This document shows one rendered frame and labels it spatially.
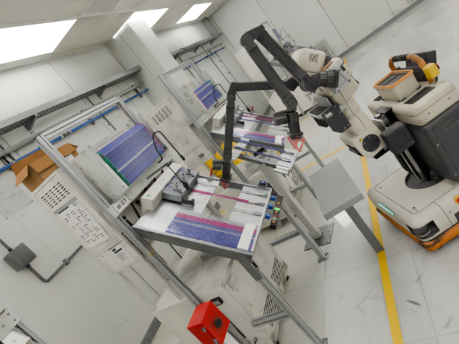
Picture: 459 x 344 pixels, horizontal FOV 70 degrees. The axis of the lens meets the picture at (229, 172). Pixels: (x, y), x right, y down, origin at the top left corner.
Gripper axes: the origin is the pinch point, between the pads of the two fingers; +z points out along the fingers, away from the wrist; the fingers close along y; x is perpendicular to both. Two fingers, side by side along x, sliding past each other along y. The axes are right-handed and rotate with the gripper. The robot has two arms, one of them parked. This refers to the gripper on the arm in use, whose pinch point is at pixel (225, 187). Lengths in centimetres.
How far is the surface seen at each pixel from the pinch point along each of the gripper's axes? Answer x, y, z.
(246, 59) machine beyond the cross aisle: -83, -440, 8
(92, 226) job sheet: -65, 61, 6
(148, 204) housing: -38, 41, -4
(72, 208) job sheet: -77, 60, -4
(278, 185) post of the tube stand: 35, -37, 13
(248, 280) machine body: 30, 38, 42
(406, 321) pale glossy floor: 115, 59, 17
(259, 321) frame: 42, 64, 44
